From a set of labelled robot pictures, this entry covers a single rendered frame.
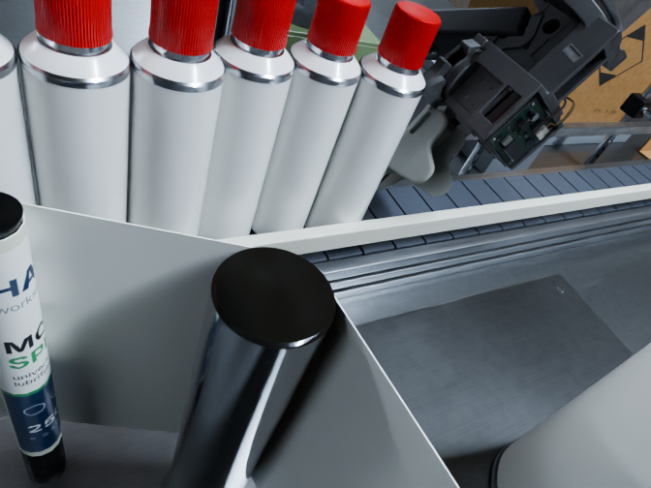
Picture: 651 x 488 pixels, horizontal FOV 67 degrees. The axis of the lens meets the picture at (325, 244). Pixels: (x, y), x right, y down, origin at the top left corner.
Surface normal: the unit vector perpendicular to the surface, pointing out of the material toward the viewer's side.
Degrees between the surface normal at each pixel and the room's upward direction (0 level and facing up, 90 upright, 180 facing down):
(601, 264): 0
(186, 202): 90
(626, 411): 90
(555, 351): 0
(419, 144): 63
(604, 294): 0
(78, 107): 90
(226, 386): 90
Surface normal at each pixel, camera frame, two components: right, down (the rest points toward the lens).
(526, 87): -0.59, -0.22
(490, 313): 0.29, -0.68
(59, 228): 0.02, 0.71
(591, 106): 0.29, 0.73
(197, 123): 0.66, 0.66
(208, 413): -0.55, 0.46
